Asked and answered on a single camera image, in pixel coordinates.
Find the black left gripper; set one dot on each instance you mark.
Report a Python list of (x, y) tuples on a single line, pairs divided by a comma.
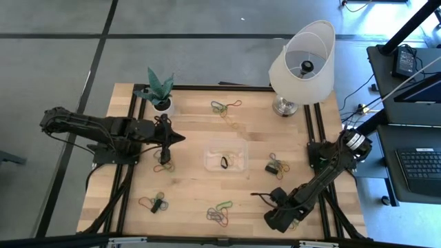
[(165, 136)]

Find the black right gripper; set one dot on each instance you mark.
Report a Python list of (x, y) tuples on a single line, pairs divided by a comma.
[(282, 218)]

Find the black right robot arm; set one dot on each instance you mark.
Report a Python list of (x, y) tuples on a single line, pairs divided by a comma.
[(324, 175)]

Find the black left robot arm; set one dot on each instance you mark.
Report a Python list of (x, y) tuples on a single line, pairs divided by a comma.
[(103, 125)]

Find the clear plastic bin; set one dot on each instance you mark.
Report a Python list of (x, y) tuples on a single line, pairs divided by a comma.
[(241, 148)]

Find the snake plant in white pot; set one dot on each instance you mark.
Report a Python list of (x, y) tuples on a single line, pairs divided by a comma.
[(158, 89)]

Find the black caster wheel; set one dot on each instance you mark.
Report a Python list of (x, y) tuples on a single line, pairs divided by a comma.
[(386, 200)]

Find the black desk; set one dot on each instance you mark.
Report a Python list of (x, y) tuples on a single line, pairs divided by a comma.
[(387, 172), (380, 89)]

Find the white shade silver table lamp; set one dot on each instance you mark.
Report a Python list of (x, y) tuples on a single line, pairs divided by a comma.
[(310, 93)]

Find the white power strip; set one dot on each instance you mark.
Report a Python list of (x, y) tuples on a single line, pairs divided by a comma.
[(363, 109)]

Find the black keyboard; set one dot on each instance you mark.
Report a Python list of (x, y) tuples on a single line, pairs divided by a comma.
[(420, 168)]

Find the black crossbar with silver brackets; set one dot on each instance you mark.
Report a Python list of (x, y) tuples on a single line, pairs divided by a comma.
[(69, 241)]

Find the grey furniture leg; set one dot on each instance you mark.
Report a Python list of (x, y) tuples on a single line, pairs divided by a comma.
[(8, 156)]

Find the black computer monitor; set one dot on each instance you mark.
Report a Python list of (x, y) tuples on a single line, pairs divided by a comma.
[(427, 90)]

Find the black power adapter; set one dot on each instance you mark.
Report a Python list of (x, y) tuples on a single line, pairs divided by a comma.
[(403, 62)]

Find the black support pole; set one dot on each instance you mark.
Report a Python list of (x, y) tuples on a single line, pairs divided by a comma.
[(406, 29)]

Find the black extrusion table frame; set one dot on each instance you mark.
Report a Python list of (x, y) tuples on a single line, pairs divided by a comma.
[(206, 87)]

